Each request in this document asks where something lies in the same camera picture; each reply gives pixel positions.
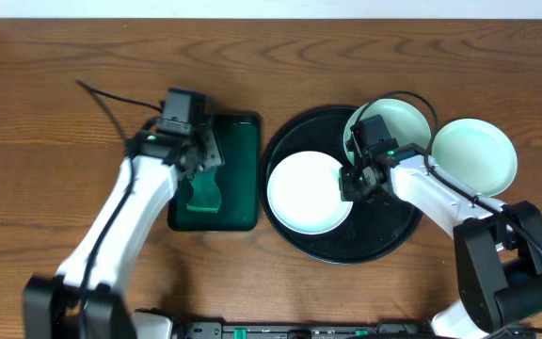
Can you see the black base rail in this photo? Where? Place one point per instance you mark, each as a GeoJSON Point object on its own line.
{"type": "Point", "coordinates": [216, 330]}

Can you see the green scrubbing sponge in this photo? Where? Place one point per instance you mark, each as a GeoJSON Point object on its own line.
{"type": "Point", "coordinates": [206, 197]}

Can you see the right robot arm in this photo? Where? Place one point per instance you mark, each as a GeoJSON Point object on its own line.
{"type": "Point", "coordinates": [498, 246]}

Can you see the black rectangular tray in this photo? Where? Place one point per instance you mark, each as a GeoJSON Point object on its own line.
{"type": "Point", "coordinates": [239, 137]}

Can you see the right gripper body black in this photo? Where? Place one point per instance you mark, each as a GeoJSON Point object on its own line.
{"type": "Point", "coordinates": [357, 185]}

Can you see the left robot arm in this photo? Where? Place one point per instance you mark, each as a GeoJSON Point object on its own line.
{"type": "Point", "coordinates": [85, 299]}

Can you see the black round tray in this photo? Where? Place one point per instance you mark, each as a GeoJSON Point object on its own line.
{"type": "Point", "coordinates": [372, 229]}

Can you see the white plate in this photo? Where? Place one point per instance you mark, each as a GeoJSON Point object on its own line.
{"type": "Point", "coordinates": [478, 154]}
{"type": "Point", "coordinates": [303, 193]}
{"type": "Point", "coordinates": [404, 122]}

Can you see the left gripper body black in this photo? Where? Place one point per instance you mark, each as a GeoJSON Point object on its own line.
{"type": "Point", "coordinates": [206, 153]}

